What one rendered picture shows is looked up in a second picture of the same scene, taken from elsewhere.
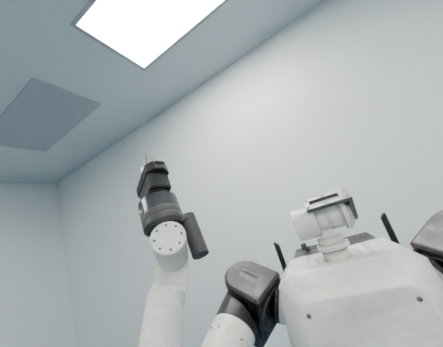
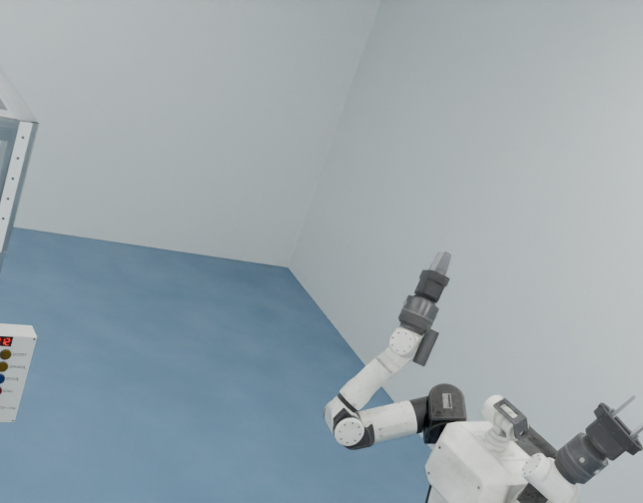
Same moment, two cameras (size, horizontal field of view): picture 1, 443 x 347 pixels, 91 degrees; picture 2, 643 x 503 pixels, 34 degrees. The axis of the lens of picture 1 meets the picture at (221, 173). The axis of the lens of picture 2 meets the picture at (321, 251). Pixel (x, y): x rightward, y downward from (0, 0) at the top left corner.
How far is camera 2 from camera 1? 229 cm
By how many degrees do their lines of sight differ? 47
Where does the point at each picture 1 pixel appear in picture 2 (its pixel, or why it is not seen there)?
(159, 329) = (365, 380)
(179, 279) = (398, 362)
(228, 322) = (406, 409)
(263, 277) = (453, 411)
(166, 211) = (415, 320)
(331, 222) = (501, 425)
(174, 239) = (402, 346)
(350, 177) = not seen: outside the picture
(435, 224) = not seen: hidden behind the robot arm
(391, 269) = (487, 470)
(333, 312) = (449, 457)
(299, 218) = (489, 404)
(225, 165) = not seen: outside the picture
